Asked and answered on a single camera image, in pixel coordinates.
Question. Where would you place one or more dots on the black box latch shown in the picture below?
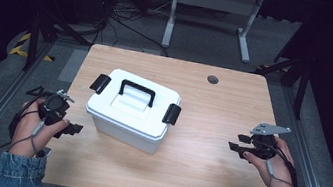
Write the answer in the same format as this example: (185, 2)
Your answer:
(100, 83)
(171, 114)

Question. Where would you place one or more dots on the person's left denim sleeve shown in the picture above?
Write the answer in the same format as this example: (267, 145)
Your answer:
(19, 172)

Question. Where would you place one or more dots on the white box lid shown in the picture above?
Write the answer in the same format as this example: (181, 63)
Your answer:
(134, 102)

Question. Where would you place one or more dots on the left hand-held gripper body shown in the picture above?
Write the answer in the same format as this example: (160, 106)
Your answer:
(52, 106)

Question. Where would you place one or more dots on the white storage box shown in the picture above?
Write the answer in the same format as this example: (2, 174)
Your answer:
(121, 132)

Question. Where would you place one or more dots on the yellow black hazard tape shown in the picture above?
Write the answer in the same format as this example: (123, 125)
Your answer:
(23, 47)

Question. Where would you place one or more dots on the grey metal table frame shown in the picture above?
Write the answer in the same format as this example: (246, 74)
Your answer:
(212, 16)

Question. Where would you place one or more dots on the person's right hand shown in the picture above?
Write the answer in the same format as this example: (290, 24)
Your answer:
(272, 171)

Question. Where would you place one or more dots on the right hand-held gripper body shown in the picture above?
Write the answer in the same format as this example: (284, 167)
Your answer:
(265, 139)

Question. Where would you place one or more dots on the black tripod stand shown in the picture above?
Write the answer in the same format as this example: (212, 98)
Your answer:
(45, 34)
(295, 76)

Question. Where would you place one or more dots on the person's left hand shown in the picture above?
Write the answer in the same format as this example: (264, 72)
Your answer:
(34, 130)

